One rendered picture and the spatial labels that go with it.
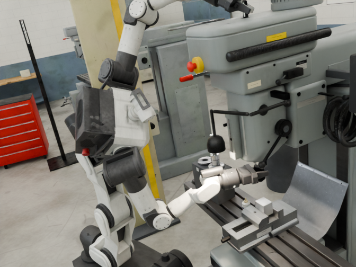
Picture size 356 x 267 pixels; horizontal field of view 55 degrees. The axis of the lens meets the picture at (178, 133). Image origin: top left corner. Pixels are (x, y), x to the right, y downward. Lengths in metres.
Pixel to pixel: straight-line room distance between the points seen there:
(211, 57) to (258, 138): 0.39
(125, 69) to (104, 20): 1.44
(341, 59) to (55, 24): 9.12
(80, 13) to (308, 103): 1.96
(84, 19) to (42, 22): 7.29
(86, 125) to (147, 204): 0.40
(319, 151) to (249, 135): 0.53
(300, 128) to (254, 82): 0.32
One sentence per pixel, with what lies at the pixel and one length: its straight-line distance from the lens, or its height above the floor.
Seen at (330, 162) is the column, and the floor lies 1.16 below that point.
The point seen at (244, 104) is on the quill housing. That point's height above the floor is 1.58.
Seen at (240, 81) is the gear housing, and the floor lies 1.69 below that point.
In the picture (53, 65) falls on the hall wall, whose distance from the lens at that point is 10.21.
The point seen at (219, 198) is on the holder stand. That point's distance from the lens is 1.90.
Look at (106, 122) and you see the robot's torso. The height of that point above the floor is 1.60.
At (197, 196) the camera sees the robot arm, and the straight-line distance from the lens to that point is 1.48.
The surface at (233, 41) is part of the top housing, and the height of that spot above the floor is 1.83.
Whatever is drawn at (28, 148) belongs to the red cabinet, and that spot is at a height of 0.26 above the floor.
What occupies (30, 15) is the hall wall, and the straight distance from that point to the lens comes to 10.16.
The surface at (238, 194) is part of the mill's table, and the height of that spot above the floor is 0.93.
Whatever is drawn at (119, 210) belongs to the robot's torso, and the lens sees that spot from 1.85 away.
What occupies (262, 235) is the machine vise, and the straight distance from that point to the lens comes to 1.65.
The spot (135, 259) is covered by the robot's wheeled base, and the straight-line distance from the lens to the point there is 2.27.
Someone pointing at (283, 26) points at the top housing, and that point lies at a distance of 1.34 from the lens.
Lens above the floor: 1.99
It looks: 21 degrees down
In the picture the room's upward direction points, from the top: 10 degrees counter-clockwise
